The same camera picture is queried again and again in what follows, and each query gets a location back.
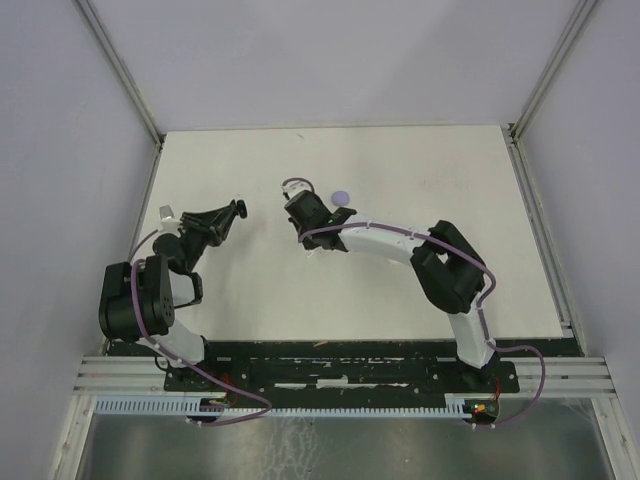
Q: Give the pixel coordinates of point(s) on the aluminium front rail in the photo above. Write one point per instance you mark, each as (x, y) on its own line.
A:
(562, 378)

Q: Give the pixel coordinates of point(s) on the left aluminium frame post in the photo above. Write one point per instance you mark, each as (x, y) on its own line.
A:
(96, 26)

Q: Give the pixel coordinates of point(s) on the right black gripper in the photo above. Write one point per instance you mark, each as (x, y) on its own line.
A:
(309, 244)

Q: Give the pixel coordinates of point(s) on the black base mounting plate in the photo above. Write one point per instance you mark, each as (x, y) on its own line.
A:
(354, 373)

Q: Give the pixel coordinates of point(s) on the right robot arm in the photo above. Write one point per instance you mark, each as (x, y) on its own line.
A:
(452, 275)

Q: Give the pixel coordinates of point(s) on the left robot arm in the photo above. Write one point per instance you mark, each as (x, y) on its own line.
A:
(141, 296)

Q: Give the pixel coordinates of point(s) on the black round charging case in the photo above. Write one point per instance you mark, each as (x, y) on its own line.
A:
(242, 209)

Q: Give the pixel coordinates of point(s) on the purple earbud charging case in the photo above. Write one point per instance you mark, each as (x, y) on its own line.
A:
(340, 198)

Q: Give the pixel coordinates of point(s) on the right controller board with LEDs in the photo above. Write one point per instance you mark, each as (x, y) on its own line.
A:
(484, 411)

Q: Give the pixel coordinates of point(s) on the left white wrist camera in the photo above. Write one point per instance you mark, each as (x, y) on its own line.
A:
(168, 222)

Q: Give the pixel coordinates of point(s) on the aluminium frame post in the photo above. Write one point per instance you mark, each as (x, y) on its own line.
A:
(96, 26)
(580, 17)

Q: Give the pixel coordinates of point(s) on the right aluminium frame post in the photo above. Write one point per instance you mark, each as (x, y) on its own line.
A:
(580, 17)

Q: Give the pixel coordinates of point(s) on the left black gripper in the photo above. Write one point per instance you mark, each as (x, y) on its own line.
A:
(213, 224)

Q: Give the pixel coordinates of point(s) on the white slotted cable duct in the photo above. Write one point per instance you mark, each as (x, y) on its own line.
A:
(189, 405)

